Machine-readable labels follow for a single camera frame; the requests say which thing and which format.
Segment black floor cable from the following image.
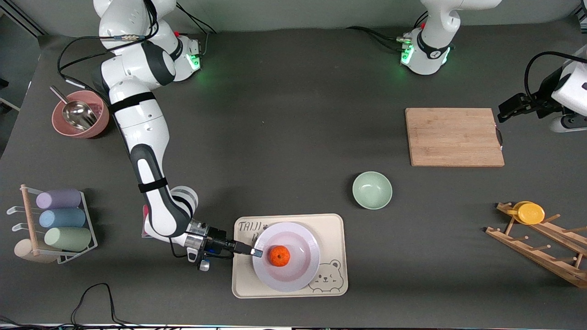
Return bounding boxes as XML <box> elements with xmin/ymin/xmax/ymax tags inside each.
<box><xmin>0</xmin><ymin>283</ymin><xmax>184</xmax><ymax>330</ymax></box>

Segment black left arm base cables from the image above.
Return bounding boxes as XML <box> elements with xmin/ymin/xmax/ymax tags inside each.
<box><xmin>346</xmin><ymin>11</ymin><xmax>430</xmax><ymax>54</ymax></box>

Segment cream bear print tray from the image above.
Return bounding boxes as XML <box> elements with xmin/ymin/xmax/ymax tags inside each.
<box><xmin>232</xmin><ymin>214</ymin><xmax>349</xmax><ymax>299</ymax></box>

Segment white round plate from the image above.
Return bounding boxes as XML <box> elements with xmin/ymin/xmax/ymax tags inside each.
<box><xmin>253</xmin><ymin>222</ymin><xmax>321</xmax><ymax>293</ymax></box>

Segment blue cup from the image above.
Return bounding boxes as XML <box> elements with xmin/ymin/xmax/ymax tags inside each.
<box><xmin>39</xmin><ymin>209</ymin><xmax>86</xmax><ymax>229</ymax></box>

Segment green cup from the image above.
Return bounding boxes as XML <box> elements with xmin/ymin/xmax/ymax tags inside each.
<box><xmin>44</xmin><ymin>227</ymin><xmax>92</xmax><ymax>252</ymax></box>

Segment orange fruit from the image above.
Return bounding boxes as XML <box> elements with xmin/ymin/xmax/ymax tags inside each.
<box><xmin>269</xmin><ymin>246</ymin><xmax>291</xmax><ymax>267</ymax></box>

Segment black arm base cables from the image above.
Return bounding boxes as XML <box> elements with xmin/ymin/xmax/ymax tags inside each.
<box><xmin>173</xmin><ymin>2</ymin><xmax>219</xmax><ymax>56</ymax></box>
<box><xmin>346</xmin><ymin>11</ymin><xmax>430</xmax><ymax>54</ymax></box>

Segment pink bowl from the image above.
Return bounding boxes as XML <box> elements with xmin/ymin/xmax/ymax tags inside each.
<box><xmin>51</xmin><ymin>90</ymin><xmax>110</xmax><ymax>139</ymax></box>

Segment yellow cup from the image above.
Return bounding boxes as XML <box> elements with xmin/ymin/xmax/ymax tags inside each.
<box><xmin>507</xmin><ymin>201</ymin><xmax>546</xmax><ymax>225</ymax></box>

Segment bamboo cutting board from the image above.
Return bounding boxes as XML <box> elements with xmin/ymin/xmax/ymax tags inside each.
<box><xmin>405</xmin><ymin>108</ymin><xmax>505</xmax><ymax>167</ymax></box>

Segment beige cup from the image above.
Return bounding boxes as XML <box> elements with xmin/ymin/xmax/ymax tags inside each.
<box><xmin>14</xmin><ymin>238</ymin><xmax>58</xmax><ymax>264</ymax></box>

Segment black right arm base cables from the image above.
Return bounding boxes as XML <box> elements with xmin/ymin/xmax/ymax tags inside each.
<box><xmin>173</xmin><ymin>2</ymin><xmax>219</xmax><ymax>56</ymax></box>

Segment white wire cup rack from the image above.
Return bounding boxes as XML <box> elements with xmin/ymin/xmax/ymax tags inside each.
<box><xmin>6</xmin><ymin>184</ymin><xmax>99</xmax><ymax>265</ymax></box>

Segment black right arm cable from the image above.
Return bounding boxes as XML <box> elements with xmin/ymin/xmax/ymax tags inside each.
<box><xmin>57</xmin><ymin>0</ymin><xmax>159</xmax><ymax>92</ymax></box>

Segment purple cup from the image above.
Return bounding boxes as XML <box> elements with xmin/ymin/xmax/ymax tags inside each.
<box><xmin>36</xmin><ymin>189</ymin><xmax>82</xmax><ymax>210</ymax></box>

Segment metal scoop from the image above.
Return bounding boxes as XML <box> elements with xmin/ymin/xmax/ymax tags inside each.
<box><xmin>50</xmin><ymin>86</ymin><xmax>98</xmax><ymax>131</ymax></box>

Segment black metal frame bar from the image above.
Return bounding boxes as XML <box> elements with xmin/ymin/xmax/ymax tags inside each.
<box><xmin>0</xmin><ymin>0</ymin><xmax>47</xmax><ymax>37</ymax></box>

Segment pale green bowl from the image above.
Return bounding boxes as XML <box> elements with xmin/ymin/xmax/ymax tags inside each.
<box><xmin>352</xmin><ymin>171</ymin><xmax>393</xmax><ymax>210</ymax></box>

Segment wooden peg rack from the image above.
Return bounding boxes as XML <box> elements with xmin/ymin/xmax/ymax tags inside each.
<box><xmin>485</xmin><ymin>202</ymin><xmax>587</xmax><ymax>289</ymax></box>

